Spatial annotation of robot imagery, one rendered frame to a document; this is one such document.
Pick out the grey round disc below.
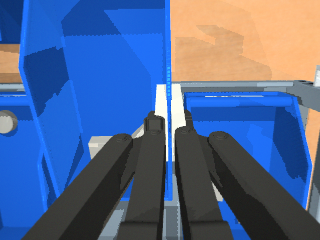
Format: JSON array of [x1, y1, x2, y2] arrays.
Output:
[[0, 110, 18, 134]]

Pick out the blue open-front bin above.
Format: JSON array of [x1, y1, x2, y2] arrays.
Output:
[[18, 0, 173, 201], [184, 91, 313, 240], [0, 0, 24, 44], [0, 92, 57, 240]]

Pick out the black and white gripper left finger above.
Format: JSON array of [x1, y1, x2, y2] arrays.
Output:
[[21, 84, 168, 240]]

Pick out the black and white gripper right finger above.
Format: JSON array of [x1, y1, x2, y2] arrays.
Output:
[[171, 84, 320, 240]]

